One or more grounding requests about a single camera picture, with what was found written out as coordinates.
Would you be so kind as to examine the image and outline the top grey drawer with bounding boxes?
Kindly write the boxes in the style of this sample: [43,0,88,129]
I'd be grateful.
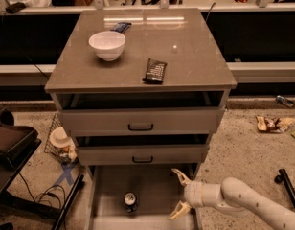
[54,91,228,137]

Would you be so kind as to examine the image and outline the white ceramic bowl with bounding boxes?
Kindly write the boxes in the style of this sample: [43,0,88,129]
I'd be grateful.
[88,31,126,61]

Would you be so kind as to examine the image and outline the crumpled chip bag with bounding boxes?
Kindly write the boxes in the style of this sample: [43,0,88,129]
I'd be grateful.
[256,116,295,133]

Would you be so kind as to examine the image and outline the grey drawer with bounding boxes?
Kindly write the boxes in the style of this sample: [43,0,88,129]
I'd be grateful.
[84,165,202,230]
[54,91,228,137]
[77,134,209,165]

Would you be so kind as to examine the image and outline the black device on ledge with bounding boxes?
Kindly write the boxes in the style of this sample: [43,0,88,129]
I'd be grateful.
[6,2,26,14]

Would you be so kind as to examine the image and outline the blue pepsi can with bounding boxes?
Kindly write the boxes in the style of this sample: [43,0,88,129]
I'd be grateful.
[124,192,138,213]

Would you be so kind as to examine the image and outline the black stacked trays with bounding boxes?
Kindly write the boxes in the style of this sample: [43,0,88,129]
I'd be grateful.
[0,109,38,170]

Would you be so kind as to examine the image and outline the middle grey drawer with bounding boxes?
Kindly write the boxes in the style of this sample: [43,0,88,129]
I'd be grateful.
[77,134,209,165]

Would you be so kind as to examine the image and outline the bottom grey drawer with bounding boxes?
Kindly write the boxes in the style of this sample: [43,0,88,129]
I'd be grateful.
[84,165,202,230]

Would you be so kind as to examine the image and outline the black metal bar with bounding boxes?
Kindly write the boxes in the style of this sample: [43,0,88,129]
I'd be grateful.
[274,169,295,210]
[51,174,84,230]

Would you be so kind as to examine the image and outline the grey drawer cabinet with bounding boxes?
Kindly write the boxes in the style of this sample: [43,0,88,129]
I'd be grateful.
[44,8,238,230]

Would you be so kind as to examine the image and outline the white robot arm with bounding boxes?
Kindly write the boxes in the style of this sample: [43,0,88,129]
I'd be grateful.
[170,168,295,230]

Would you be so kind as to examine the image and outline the black floor cable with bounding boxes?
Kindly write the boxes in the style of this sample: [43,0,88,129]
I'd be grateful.
[18,172,67,230]

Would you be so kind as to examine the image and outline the dark chocolate bar wrapper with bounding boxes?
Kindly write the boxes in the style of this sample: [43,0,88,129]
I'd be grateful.
[143,58,167,84]

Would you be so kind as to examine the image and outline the black metal bar right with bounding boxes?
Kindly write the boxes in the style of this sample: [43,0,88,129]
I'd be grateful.
[274,169,295,210]

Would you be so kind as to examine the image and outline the wire mesh basket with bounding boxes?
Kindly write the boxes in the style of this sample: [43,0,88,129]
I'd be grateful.
[44,114,78,164]

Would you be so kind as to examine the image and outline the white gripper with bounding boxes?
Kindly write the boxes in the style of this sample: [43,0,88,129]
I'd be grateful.
[170,168,204,220]

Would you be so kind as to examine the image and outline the blue snack packet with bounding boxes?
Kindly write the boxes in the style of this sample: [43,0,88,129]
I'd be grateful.
[111,22,131,34]

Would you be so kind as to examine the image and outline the black metal bar left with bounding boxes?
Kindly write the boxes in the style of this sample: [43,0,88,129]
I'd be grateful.
[51,174,84,230]

